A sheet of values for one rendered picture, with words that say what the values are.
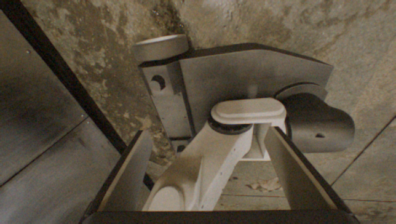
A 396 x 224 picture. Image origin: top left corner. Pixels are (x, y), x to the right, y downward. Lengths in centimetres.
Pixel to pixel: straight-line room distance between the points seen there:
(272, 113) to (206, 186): 25
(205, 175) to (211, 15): 54
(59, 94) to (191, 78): 65
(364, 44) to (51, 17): 126
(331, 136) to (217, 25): 51
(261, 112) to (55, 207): 91
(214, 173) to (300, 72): 42
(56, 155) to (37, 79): 33
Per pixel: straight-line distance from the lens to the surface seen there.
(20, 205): 86
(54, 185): 90
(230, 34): 62
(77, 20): 84
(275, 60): 50
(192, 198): 26
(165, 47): 45
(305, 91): 57
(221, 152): 34
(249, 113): 38
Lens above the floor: 61
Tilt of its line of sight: 53 degrees down
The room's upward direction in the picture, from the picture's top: 170 degrees counter-clockwise
